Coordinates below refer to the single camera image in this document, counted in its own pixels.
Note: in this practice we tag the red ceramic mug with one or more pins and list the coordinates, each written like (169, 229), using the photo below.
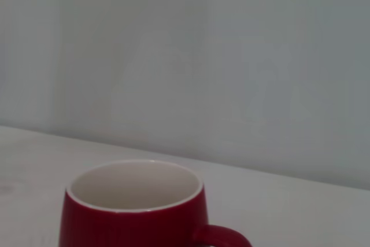
(130, 229)

